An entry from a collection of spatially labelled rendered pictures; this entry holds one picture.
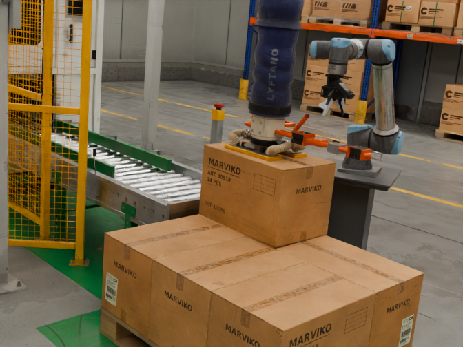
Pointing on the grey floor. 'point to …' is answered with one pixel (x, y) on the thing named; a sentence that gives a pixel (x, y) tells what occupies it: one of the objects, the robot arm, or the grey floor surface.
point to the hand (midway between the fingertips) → (334, 116)
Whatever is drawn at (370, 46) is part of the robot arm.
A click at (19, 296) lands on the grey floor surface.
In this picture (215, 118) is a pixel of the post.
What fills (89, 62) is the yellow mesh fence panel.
